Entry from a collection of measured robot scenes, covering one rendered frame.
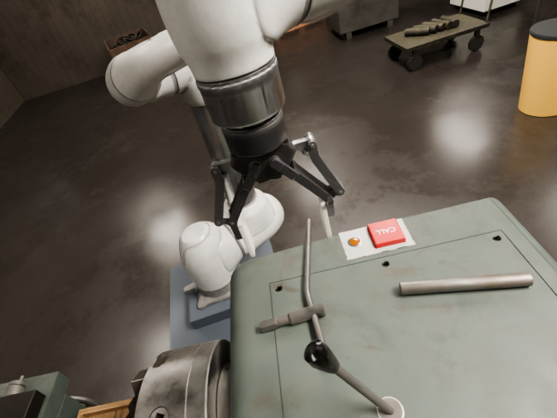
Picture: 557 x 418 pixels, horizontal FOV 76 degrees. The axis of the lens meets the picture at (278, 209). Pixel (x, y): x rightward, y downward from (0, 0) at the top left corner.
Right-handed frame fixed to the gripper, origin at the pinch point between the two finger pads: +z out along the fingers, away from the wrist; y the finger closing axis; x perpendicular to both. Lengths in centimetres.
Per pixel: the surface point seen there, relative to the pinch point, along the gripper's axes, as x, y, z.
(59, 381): -16, 79, 51
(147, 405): 12.3, 29.8, 18.6
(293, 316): 4.5, 3.0, 14.9
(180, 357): 3.5, 26.0, 20.9
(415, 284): 3.8, -18.3, 15.0
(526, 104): -219, -201, 135
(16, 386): -14, 87, 45
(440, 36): -363, -194, 115
